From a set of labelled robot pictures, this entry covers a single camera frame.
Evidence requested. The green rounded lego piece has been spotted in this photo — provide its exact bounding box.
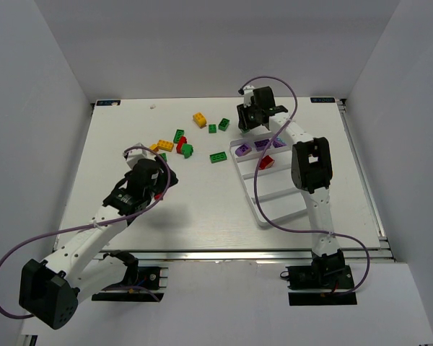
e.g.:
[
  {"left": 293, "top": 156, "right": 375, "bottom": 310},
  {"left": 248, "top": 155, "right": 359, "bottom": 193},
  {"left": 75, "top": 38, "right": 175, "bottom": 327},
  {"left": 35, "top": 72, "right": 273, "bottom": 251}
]
[{"left": 180, "top": 143, "right": 193, "bottom": 159}]

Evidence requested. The purple flower lego piece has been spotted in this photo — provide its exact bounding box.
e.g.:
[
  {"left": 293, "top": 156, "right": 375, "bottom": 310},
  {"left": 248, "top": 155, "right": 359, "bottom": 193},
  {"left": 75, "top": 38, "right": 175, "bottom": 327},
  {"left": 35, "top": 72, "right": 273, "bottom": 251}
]
[{"left": 272, "top": 138, "right": 286, "bottom": 148}]

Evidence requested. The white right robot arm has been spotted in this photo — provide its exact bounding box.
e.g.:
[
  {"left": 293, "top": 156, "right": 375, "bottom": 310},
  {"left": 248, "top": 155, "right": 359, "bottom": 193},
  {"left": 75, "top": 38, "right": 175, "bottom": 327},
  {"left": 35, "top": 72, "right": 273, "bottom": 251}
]
[{"left": 237, "top": 86, "right": 345, "bottom": 288}]

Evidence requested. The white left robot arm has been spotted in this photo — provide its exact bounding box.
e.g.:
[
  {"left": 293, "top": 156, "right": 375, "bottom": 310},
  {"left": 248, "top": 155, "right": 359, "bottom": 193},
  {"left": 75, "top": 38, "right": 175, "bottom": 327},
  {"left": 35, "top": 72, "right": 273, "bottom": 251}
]
[{"left": 19, "top": 157, "right": 178, "bottom": 329}]

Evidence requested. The small yellow lego brick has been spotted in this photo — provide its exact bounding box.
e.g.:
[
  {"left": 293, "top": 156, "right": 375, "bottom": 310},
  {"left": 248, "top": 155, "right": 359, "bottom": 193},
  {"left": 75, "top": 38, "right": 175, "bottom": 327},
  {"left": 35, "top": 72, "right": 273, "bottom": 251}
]
[{"left": 149, "top": 143, "right": 159, "bottom": 152}]

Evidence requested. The yellow long lego brick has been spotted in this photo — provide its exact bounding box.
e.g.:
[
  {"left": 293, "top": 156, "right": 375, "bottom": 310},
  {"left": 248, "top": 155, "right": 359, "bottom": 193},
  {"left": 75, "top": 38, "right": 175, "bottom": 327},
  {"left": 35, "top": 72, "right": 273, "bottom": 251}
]
[{"left": 157, "top": 140, "right": 175, "bottom": 152}]

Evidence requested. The green lego brick top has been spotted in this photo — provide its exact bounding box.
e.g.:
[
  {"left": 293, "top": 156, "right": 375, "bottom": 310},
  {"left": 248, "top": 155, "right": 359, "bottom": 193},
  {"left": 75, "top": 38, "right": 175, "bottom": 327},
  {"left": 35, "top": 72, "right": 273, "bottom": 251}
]
[{"left": 218, "top": 117, "right": 230, "bottom": 131}]

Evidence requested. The green long lego brick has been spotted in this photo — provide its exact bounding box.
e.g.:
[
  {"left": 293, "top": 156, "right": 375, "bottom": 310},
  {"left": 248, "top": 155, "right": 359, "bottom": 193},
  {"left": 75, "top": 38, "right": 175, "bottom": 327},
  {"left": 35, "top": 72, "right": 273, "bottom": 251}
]
[{"left": 173, "top": 129, "right": 185, "bottom": 144}]

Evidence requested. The green flat lego plate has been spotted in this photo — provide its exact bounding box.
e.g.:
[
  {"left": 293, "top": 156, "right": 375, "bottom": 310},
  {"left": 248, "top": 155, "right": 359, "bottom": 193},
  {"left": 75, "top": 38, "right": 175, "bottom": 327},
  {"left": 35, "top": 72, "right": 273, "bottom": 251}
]
[{"left": 209, "top": 151, "right": 227, "bottom": 164}]

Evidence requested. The yellow tall lego brick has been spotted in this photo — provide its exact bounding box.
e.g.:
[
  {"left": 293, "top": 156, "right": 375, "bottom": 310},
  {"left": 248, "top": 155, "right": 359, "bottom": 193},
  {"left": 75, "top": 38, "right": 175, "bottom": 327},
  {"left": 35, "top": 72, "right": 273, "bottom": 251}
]
[{"left": 193, "top": 112, "right": 207, "bottom": 128}]

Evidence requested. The blue label right corner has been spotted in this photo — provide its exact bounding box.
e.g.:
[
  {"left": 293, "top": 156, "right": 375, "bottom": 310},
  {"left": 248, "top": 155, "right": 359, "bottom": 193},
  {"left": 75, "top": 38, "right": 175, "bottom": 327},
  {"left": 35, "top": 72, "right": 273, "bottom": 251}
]
[{"left": 310, "top": 97, "right": 336, "bottom": 103}]

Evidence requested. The blue label corner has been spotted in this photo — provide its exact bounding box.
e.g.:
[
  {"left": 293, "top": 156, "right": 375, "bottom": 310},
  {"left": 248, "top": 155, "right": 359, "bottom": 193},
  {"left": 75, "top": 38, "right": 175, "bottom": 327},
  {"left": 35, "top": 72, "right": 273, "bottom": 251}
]
[
  {"left": 95, "top": 99, "right": 121, "bottom": 107},
  {"left": 310, "top": 97, "right": 336, "bottom": 103}
]

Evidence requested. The white divided tray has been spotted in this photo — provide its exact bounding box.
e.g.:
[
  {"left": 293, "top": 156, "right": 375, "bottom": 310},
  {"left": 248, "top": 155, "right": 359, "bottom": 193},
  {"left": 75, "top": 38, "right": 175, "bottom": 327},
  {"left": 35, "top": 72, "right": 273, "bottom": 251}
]
[{"left": 229, "top": 133, "right": 307, "bottom": 228}]

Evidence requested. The blue label left corner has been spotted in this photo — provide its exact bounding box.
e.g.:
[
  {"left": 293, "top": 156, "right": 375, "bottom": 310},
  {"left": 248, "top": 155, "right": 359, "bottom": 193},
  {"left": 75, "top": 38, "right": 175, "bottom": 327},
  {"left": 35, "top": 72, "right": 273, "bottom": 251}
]
[{"left": 95, "top": 99, "right": 121, "bottom": 107}]

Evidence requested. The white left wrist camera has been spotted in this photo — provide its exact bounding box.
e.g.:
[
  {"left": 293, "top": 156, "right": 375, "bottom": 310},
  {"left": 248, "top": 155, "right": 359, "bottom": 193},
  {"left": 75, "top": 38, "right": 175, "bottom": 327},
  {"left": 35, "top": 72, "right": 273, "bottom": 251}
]
[{"left": 123, "top": 143, "right": 154, "bottom": 171}]

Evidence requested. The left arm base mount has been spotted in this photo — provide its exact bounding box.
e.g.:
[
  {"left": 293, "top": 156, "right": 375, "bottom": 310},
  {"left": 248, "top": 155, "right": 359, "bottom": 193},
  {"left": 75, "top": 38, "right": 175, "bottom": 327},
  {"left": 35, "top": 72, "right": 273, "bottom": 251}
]
[{"left": 91, "top": 251, "right": 168, "bottom": 303}]

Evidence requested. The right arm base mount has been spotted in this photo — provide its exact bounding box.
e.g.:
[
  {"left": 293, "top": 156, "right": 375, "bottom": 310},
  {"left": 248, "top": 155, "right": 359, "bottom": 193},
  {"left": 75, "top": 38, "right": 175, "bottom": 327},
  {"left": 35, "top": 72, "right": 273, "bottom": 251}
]
[{"left": 279, "top": 250, "right": 357, "bottom": 306}]

